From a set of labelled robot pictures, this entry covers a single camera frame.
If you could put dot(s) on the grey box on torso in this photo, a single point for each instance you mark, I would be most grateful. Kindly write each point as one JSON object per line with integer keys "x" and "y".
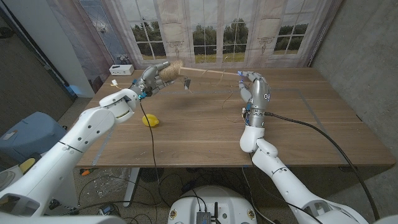
{"x": 203, "y": 217}

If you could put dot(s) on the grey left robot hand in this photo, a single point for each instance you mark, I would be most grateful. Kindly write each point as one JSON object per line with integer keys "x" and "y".
{"x": 150, "y": 81}

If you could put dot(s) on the white table leg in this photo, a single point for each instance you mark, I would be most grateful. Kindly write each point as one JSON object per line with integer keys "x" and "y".
{"x": 130, "y": 189}

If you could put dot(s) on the white power box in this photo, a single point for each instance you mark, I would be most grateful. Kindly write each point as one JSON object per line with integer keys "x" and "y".
{"x": 121, "y": 70}

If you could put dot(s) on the black round fan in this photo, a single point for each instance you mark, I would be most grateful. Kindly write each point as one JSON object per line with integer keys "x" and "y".
{"x": 150, "y": 175}

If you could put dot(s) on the printed window backdrop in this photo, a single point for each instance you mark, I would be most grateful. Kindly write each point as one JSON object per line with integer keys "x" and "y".
{"x": 217, "y": 18}

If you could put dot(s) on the brown twine spool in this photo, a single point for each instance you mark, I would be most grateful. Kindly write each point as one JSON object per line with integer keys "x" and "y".
{"x": 171, "y": 71}

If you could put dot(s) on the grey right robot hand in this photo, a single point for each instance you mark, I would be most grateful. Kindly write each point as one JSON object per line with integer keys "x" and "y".
{"x": 259, "y": 93}

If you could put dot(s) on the black antenna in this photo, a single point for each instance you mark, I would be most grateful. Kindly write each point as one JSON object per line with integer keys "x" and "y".
{"x": 216, "y": 211}

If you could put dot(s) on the black and yellow pedal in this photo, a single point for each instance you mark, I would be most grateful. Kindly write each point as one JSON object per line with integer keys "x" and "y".
{"x": 27, "y": 164}

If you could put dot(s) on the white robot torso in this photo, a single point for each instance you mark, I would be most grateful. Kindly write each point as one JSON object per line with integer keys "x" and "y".
{"x": 217, "y": 199}

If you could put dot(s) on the long wooden stick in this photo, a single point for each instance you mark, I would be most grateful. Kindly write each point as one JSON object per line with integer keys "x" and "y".
{"x": 202, "y": 72}

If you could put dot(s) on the blue plastic bin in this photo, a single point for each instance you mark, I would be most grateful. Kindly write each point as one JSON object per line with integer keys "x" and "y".
{"x": 28, "y": 133}

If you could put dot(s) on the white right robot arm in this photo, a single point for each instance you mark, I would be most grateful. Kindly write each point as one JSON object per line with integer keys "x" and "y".
{"x": 286, "y": 186}

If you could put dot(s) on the clear plastic sheet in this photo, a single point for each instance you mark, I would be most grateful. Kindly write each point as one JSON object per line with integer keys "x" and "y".
{"x": 110, "y": 185}

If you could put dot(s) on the silver metal clip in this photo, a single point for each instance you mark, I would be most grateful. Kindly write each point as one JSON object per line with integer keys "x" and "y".
{"x": 187, "y": 83}

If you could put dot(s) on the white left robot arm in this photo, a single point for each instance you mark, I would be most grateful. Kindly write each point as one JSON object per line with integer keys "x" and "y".
{"x": 62, "y": 155}

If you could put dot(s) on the yellow lemon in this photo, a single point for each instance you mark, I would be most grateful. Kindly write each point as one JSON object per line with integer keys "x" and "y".
{"x": 150, "y": 120}

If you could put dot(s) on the brown twine thread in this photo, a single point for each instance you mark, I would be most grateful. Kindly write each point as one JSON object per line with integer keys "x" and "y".
{"x": 224, "y": 102}

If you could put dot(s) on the small device with screen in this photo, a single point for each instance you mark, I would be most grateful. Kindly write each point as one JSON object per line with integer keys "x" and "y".
{"x": 108, "y": 209}

